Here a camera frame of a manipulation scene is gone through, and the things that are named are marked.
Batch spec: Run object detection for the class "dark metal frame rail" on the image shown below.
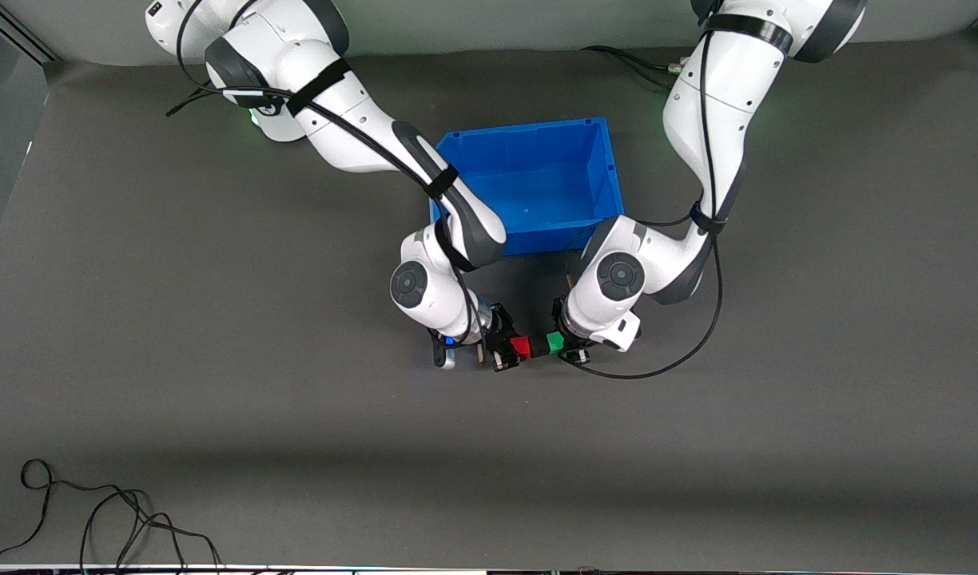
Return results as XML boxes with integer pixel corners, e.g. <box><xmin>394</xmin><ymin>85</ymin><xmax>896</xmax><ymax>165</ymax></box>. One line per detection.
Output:
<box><xmin>0</xmin><ymin>0</ymin><xmax>60</xmax><ymax>66</ymax></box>

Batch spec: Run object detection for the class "dark grey table mat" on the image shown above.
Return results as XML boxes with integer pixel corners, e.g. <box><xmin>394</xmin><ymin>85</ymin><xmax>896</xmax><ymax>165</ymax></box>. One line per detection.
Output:
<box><xmin>0</xmin><ymin>28</ymin><xmax>978</xmax><ymax>569</ymax></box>

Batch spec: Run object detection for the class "blue plastic storage bin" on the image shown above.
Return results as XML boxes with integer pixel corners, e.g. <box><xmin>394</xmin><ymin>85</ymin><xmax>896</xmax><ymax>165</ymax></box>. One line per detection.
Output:
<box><xmin>429</xmin><ymin>117</ymin><xmax>626</xmax><ymax>258</ymax></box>

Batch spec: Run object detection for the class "black left base cable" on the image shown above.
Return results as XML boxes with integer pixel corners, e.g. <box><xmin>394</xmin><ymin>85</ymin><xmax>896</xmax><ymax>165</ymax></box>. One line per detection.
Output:
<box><xmin>581</xmin><ymin>45</ymin><xmax>688</xmax><ymax>78</ymax></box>

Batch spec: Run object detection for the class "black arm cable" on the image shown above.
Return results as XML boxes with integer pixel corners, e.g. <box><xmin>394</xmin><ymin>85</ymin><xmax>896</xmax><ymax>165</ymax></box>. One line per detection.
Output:
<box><xmin>559</xmin><ymin>0</ymin><xmax>726</xmax><ymax>382</ymax></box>
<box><xmin>165</xmin><ymin>0</ymin><xmax>491</xmax><ymax>346</ymax></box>

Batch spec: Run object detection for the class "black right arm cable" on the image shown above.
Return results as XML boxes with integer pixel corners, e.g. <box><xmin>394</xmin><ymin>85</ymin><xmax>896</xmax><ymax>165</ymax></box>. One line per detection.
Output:
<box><xmin>165</xmin><ymin>0</ymin><xmax>491</xmax><ymax>346</ymax></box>

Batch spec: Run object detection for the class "loose thin black cable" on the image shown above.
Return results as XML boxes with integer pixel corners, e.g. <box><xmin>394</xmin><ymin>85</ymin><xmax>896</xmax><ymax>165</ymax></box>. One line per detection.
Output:
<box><xmin>0</xmin><ymin>458</ymin><xmax>222</xmax><ymax>569</ymax></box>

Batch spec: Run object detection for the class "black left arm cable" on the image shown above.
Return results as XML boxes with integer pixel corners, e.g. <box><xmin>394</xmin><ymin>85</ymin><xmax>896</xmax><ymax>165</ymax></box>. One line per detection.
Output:
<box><xmin>559</xmin><ymin>0</ymin><xmax>726</xmax><ymax>382</ymax></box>

